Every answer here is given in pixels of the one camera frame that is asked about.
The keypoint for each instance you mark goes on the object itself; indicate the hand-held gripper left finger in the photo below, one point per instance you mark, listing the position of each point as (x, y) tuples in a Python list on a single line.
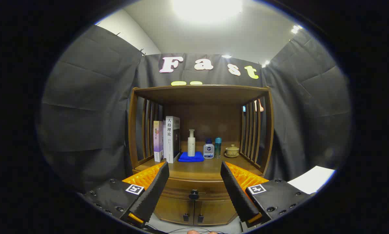
[(152, 191)]

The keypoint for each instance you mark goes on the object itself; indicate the white flat board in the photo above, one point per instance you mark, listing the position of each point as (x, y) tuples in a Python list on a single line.
[(311, 180)]

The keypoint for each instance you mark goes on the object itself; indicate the wooden countertop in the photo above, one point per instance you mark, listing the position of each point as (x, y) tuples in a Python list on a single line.
[(207, 167)]

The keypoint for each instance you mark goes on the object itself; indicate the white pump bottle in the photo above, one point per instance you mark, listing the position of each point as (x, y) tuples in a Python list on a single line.
[(191, 146)]

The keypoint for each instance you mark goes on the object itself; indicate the blue folded cloth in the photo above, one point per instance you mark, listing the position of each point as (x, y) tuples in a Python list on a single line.
[(191, 158)]

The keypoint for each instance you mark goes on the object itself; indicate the white bottle with blue cap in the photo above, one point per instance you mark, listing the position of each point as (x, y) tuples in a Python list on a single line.
[(208, 151)]

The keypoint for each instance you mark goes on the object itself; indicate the tan lidded teacup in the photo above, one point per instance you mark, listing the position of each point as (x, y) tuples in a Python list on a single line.
[(232, 151)]

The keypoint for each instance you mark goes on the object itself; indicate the brown wooden drawer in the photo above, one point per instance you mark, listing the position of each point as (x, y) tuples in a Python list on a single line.
[(207, 185)]

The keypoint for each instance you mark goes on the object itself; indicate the slim teal bottle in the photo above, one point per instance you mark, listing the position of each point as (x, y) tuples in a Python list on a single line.
[(217, 148)]

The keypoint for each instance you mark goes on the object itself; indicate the purple paperback book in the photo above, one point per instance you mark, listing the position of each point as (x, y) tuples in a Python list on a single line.
[(158, 139)]

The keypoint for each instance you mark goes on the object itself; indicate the black backdrop cloth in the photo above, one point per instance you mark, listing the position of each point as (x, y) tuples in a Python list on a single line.
[(90, 113)]

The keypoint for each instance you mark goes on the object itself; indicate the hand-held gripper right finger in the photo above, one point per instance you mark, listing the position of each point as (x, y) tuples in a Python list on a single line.
[(236, 195)]

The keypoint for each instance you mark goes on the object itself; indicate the thick white book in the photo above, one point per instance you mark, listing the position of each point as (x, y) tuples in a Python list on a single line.
[(169, 139)]

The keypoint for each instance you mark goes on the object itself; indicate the wooden cabinet door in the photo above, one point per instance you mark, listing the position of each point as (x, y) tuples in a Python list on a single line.
[(171, 209), (217, 211)]

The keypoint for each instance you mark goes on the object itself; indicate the black round drawer knob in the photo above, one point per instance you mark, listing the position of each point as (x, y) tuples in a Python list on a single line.
[(193, 194)]

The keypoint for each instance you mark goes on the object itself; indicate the brown wooden cabinet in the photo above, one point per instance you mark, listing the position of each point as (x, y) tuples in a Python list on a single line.
[(201, 94)]

